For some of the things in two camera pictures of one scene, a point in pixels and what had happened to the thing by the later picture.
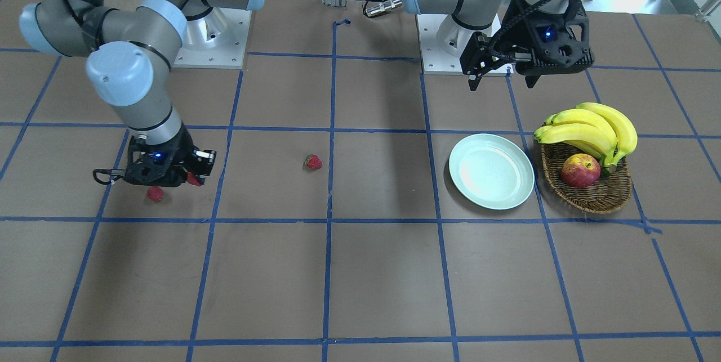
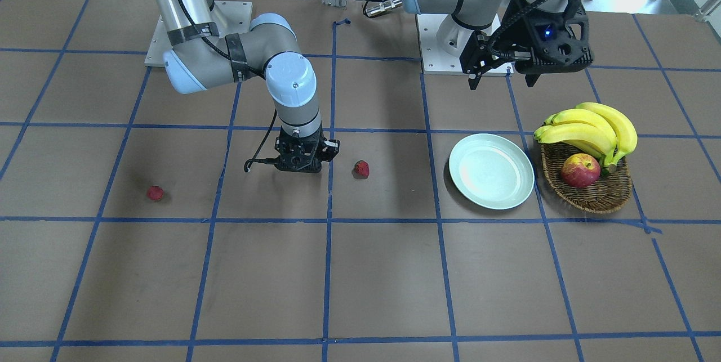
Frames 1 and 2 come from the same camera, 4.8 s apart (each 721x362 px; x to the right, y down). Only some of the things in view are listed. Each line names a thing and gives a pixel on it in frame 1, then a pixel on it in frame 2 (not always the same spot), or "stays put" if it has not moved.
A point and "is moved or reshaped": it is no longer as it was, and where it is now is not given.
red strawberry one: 313,161 is moved or reshaped
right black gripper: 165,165 → 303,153
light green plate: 493,171 stays put
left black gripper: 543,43 stays put
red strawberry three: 155,193 stays put
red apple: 581,170 stays put
